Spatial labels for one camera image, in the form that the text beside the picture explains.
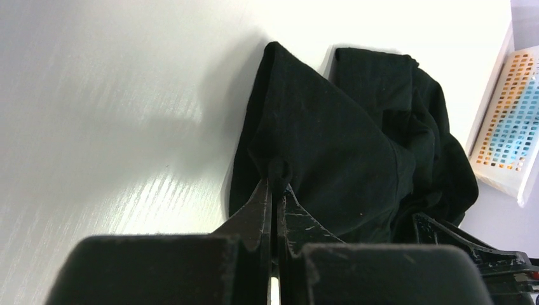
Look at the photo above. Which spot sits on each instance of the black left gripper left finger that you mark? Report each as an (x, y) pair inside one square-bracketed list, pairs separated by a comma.
[(231, 265)]

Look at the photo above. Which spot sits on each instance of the black t shirt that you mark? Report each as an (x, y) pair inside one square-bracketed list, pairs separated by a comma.
[(363, 152)]

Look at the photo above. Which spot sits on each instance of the orange t shirt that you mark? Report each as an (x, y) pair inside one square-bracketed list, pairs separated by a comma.
[(519, 67)]

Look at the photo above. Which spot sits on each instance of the white plastic laundry basket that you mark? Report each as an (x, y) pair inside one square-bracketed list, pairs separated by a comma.
[(518, 185)]

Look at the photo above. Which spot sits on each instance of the blue t shirt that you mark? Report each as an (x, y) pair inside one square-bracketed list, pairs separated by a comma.
[(514, 124)]

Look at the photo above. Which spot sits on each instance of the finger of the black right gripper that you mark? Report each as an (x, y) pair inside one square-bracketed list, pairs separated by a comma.
[(511, 277)]

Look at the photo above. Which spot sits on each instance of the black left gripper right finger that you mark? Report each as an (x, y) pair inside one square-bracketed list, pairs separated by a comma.
[(315, 267)]

